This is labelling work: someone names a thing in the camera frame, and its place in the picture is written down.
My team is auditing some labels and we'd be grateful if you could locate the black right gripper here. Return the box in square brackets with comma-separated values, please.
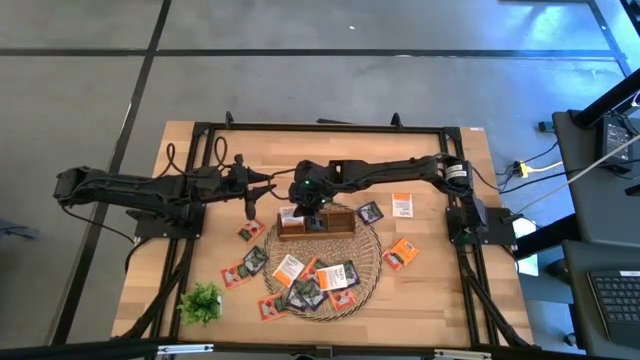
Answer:
[291, 192, 329, 225]

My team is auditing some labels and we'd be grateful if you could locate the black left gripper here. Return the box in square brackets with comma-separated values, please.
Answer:
[219, 153, 277, 222]

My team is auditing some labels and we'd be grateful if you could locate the white orange Tazo tea packet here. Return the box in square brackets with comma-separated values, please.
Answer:
[391, 192, 415, 219]
[271, 253, 306, 289]
[315, 263, 350, 292]
[278, 206, 305, 229]

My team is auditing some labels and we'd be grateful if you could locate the wooden tea organiser box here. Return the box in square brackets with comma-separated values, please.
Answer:
[276, 206, 357, 242]

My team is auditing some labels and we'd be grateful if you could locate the round woven straw placemat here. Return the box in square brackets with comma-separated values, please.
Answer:
[262, 202, 384, 321]

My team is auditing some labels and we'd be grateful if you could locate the small green potted plant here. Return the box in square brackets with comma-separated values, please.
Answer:
[177, 281, 224, 329]

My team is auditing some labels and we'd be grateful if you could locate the white floor object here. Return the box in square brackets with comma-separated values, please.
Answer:
[510, 217, 540, 277]

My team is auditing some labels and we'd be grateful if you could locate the black diagonal beam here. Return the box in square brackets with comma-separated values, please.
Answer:
[572, 67, 640, 129]
[513, 213, 576, 260]

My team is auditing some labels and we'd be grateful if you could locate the black horizontal beam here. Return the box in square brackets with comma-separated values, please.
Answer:
[0, 338, 640, 360]

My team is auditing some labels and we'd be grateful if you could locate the grey floor object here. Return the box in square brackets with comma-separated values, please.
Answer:
[0, 218, 40, 242]

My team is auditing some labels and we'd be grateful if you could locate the dark grey desk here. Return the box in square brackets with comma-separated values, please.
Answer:
[562, 239, 640, 360]
[552, 108, 640, 229]

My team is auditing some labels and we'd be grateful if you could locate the black power brick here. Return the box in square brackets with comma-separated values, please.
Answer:
[599, 115, 635, 171]

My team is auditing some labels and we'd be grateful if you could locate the black computer keyboard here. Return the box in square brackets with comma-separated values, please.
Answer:
[587, 269, 640, 350]

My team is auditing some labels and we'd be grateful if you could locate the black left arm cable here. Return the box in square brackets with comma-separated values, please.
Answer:
[212, 135, 230, 171]
[164, 142, 187, 176]

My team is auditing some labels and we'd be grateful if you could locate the black aluminium table frame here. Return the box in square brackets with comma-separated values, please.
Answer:
[117, 110, 535, 349]

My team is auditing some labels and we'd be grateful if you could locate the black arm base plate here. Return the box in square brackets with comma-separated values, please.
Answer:
[127, 202, 206, 240]
[446, 206, 518, 246]

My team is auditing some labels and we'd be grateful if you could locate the black power cable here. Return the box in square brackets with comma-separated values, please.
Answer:
[59, 203, 146, 274]
[472, 141, 640, 196]

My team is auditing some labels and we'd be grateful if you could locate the silver metal bracket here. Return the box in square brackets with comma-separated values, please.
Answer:
[433, 348, 494, 360]
[156, 343, 215, 356]

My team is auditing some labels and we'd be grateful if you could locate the white cable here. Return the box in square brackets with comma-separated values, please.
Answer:
[537, 142, 640, 201]

